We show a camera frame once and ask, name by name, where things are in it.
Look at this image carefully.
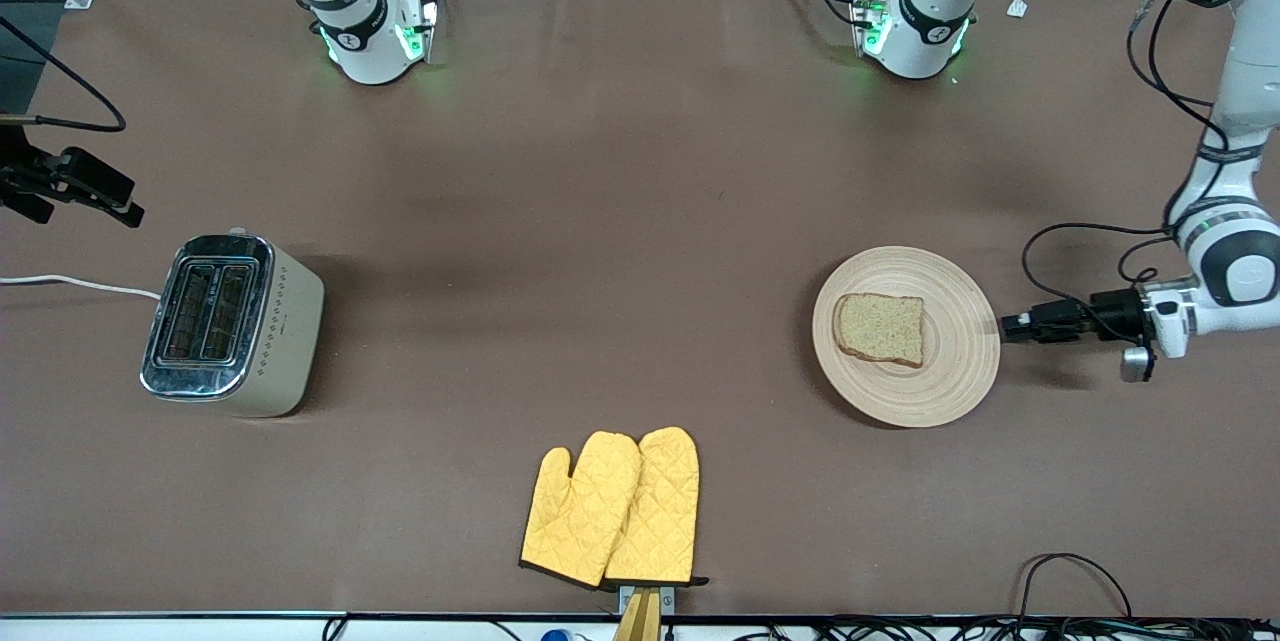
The round wooden plate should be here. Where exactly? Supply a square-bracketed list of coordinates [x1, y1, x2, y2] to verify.
[811, 246, 1002, 429]

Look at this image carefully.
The slice of toast bread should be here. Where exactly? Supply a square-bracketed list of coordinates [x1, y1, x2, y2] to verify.
[833, 293, 926, 369]

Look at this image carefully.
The chrome and beige toaster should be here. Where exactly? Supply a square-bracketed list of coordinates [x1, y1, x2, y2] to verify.
[139, 227, 326, 419]

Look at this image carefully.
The yellow quilted oven mitt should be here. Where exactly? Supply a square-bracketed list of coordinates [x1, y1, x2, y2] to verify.
[520, 431, 643, 589]
[603, 426, 709, 587]

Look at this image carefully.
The brown table cover mat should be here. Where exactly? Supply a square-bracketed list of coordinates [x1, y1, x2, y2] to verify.
[0, 0, 1280, 617]

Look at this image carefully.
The wooden stick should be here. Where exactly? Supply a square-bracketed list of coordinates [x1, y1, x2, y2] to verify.
[614, 589, 662, 641]

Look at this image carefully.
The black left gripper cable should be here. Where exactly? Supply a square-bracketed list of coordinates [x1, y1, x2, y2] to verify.
[1019, 0, 1231, 347]

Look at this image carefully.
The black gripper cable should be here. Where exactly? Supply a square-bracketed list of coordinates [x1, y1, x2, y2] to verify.
[0, 15, 128, 134]
[1019, 0, 1231, 347]

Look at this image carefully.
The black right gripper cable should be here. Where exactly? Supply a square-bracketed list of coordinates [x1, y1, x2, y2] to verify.
[0, 15, 128, 134]

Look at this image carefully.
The white toaster power cable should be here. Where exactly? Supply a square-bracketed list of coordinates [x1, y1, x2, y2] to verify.
[0, 273, 163, 302]

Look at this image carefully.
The black looped cable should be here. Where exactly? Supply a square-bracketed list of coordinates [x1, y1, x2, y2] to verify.
[1017, 552, 1134, 622]

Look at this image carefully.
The black cable bundle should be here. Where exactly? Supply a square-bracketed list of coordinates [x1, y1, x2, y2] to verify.
[735, 616, 1280, 641]

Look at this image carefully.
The small metal bracket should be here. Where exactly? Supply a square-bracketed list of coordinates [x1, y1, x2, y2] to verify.
[618, 584, 675, 614]

